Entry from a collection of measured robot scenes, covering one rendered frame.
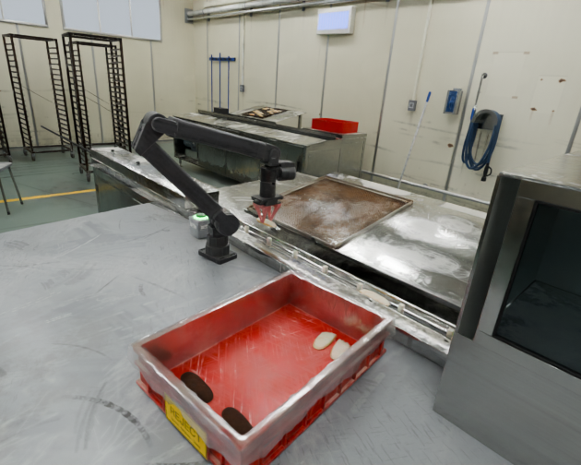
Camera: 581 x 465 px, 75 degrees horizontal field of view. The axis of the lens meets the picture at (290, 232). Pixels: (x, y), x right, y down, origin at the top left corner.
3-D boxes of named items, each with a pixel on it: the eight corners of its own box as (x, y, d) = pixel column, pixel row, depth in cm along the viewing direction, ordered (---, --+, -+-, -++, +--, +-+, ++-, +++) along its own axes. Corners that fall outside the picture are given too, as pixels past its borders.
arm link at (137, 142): (117, 138, 109) (123, 144, 101) (151, 106, 111) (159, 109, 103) (218, 231, 136) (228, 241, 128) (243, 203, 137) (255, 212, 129)
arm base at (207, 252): (196, 254, 134) (219, 265, 127) (196, 232, 131) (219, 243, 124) (216, 247, 140) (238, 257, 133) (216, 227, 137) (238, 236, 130)
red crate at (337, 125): (310, 128, 495) (311, 118, 491) (326, 127, 520) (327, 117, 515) (341, 133, 464) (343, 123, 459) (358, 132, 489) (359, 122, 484)
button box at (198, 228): (188, 241, 152) (187, 215, 148) (205, 237, 157) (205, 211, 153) (198, 248, 146) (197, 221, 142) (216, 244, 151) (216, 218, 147)
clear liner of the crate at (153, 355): (127, 383, 75) (123, 343, 72) (288, 296, 110) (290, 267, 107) (239, 504, 55) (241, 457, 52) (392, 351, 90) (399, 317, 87)
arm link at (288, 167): (258, 145, 132) (269, 149, 125) (287, 144, 137) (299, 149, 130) (257, 178, 136) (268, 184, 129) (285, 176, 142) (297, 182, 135)
